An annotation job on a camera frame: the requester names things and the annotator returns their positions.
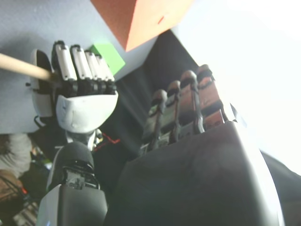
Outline large orange wooden block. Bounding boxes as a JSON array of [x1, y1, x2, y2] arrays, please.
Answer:
[[90, 0, 196, 52]]

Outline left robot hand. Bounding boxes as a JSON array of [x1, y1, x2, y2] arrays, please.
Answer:
[[37, 65, 286, 226]]

